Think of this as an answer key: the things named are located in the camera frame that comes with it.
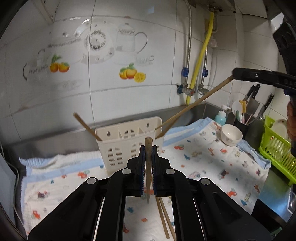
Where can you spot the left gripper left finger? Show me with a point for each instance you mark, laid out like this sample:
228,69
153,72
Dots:
96,209

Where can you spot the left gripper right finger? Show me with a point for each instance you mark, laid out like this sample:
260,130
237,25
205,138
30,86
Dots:
201,210

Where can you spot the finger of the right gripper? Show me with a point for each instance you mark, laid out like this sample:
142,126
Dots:
276,79

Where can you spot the wooden chopstick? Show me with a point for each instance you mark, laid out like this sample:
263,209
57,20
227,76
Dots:
194,104
167,128
148,165
162,218
167,219
91,131

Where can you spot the person right hand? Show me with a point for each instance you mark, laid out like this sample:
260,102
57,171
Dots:
291,122

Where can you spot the white plate in rack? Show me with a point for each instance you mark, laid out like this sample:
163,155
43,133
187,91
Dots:
280,127

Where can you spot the black utensil caddy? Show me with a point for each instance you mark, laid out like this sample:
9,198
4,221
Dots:
252,132

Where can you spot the teal soap bottle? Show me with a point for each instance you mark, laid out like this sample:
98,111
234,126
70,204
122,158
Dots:
220,117

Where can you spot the white ceramic bowl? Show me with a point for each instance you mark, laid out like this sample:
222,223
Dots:
230,135

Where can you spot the cream plastic utensil holder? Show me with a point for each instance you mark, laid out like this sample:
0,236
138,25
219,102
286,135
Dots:
121,142

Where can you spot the green dish rack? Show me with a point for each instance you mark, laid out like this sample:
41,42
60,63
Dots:
277,150

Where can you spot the white microwave oven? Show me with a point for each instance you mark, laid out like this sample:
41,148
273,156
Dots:
7,185

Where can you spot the black handled cleaver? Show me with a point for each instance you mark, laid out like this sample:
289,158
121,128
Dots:
251,103

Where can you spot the black handled knife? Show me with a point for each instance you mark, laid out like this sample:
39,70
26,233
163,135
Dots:
260,115

